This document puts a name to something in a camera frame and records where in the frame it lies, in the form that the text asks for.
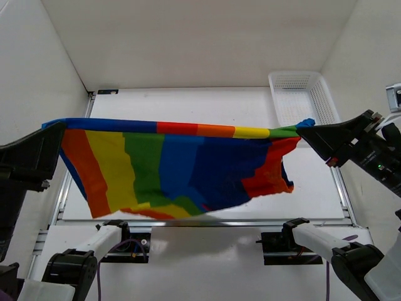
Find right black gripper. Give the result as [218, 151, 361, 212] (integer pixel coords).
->
[296, 107, 401, 195]

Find rainbow striped shorts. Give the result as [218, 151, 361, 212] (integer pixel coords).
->
[60, 118, 315, 219]

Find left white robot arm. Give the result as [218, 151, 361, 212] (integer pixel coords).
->
[1, 122, 132, 300]

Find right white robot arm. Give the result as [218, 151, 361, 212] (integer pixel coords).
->
[281, 110, 400, 300]

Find white plastic mesh basket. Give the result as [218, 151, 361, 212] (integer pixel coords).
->
[268, 71, 340, 126]

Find dark label sticker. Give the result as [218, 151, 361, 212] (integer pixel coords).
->
[97, 89, 119, 95]

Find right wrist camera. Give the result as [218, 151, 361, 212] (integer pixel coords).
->
[385, 83, 401, 113]

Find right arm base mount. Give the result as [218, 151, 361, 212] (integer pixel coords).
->
[256, 218, 323, 266]

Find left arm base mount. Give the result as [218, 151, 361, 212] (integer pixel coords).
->
[102, 219, 151, 263]

